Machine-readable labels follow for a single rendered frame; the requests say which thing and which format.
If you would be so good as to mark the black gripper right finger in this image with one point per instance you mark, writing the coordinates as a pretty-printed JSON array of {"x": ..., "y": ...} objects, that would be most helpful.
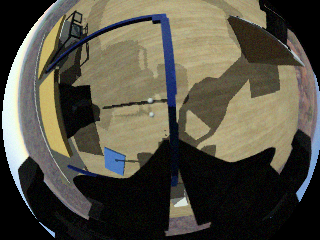
[{"x": 208, "y": 180}]

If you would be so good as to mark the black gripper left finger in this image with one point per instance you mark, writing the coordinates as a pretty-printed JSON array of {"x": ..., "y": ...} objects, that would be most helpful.
[{"x": 149, "y": 190}]

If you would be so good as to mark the grey flat panel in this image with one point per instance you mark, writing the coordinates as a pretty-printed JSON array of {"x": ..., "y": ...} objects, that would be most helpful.
[{"x": 60, "y": 160}]

